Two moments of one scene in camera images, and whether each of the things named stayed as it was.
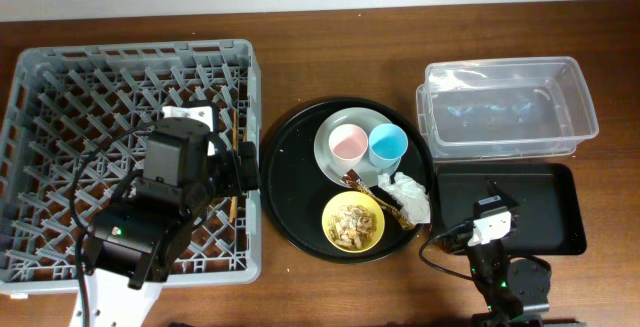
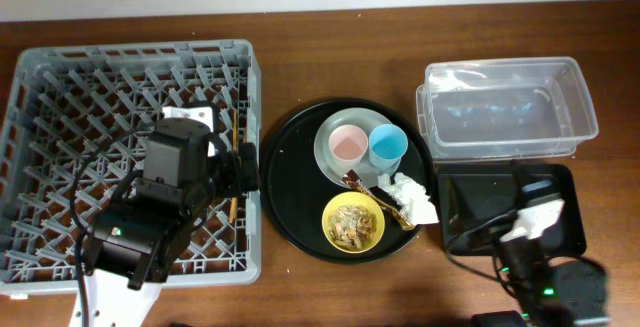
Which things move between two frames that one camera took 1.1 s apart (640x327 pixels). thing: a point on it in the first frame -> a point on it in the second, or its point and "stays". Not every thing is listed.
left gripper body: x=248 y=165 stays
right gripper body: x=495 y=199 -> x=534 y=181
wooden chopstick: x=233 y=208 stays
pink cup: x=348 y=142 stays
